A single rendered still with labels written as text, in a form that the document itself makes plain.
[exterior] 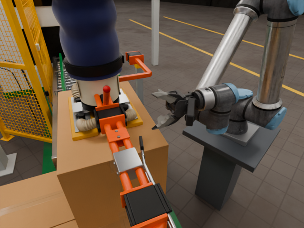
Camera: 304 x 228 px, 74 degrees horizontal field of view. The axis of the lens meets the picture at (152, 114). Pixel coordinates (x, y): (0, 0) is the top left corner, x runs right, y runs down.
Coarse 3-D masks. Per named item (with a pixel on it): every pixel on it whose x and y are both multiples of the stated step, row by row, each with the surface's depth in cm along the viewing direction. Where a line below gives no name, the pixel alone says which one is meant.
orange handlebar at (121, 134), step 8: (144, 64) 107; (144, 72) 98; (120, 80) 93; (128, 80) 95; (96, 96) 78; (104, 128) 63; (120, 128) 61; (112, 136) 58; (120, 136) 59; (128, 136) 59; (112, 144) 56; (120, 144) 59; (128, 144) 56; (112, 152) 55; (120, 176) 48; (128, 176) 48; (144, 176) 47; (128, 184) 46; (144, 184) 46; (160, 224) 38
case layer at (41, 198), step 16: (48, 176) 133; (0, 192) 124; (16, 192) 124; (32, 192) 124; (48, 192) 124; (0, 208) 115; (16, 208) 115; (32, 208) 115; (48, 208) 115; (64, 208) 115; (0, 224) 108; (16, 224) 108; (32, 224) 108; (48, 224) 108; (64, 224) 108; (112, 224) 108; (128, 224) 108
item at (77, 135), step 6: (72, 96) 102; (72, 102) 97; (72, 108) 93; (72, 114) 89; (78, 114) 84; (84, 114) 84; (90, 114) 89; (72, 120) 86; (72, 126) 82; (72, 132) 79; (78, 132) 79; (84, 132) 79; (90, 132) 79; (96, 132) 80; (72, 138) 77; (78, 138) 78
